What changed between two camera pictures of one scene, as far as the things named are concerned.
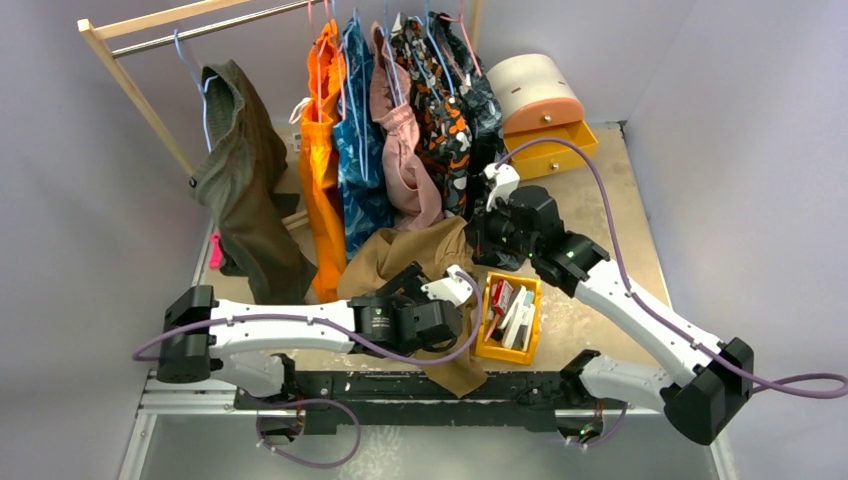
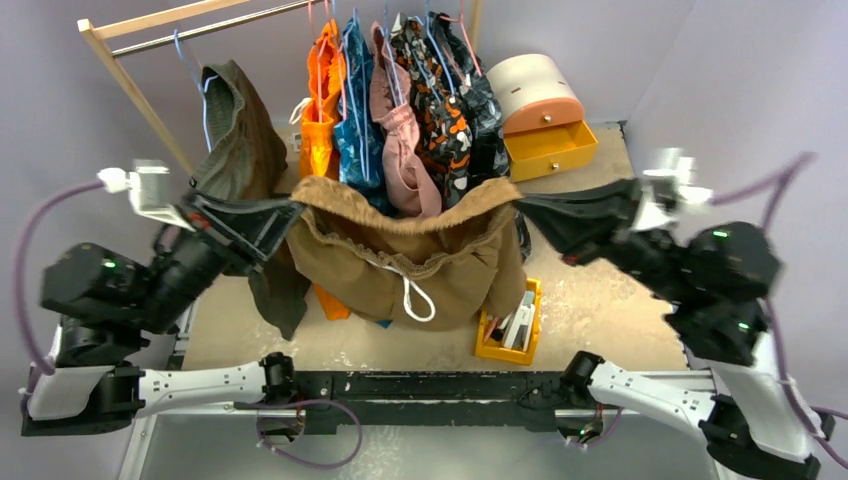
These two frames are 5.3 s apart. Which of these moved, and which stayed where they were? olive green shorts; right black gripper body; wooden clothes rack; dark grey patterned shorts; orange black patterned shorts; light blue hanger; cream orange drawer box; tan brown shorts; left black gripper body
Moved: tan brown shorts; right black gripper body; left black gripper body
Stayed: light blue hanger; cream orange drawer box; wooden clothes rack; olive green shorts; orange black patterned shorts; dark grey patterned shorts
